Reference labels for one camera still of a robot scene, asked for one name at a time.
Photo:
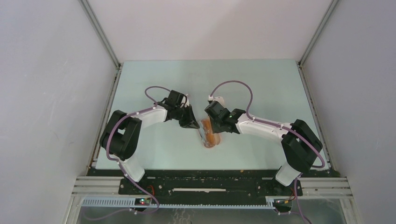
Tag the right aluminium frame post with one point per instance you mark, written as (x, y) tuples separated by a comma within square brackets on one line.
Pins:
[(319, 30)]

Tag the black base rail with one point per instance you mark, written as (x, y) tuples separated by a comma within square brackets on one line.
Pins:
[(225, 187)]

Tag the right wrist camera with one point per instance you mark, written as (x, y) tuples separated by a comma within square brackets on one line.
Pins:
[(218, 99)]

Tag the white cable duct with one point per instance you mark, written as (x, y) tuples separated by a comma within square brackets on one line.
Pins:
[(132, 202)]

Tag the aluminium extrusion rail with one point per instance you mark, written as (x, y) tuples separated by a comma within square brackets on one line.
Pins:
[(325, 188)]

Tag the pink glasses case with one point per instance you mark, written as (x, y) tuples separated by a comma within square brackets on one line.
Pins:
[(200, 131)]

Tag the left aluminium frame post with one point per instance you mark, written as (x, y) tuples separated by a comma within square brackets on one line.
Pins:
[(87, 8)]

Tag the aluminium frame post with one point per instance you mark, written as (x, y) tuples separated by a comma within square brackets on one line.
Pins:
[(87, 8), (319, 30)]

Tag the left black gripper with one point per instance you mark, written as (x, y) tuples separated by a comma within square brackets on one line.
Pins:
[(190, 122)]

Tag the right controller board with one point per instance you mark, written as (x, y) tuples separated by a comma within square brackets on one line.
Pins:
[(282, 203)]

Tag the controller board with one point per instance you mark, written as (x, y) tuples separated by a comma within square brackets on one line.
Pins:
[(142, 201), (282, 203)]

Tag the orange tinted sunglasses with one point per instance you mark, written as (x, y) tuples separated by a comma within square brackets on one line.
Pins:
[(208, 136)]

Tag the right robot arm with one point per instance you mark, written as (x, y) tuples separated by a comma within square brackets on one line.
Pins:
[(300, 144)]

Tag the left controller board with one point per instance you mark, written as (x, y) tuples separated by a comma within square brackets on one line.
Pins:
[(142, 201)]

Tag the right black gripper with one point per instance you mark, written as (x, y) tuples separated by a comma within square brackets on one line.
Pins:
[(215, 129)]

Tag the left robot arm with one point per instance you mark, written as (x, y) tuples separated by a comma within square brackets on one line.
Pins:
[(121, 134)]

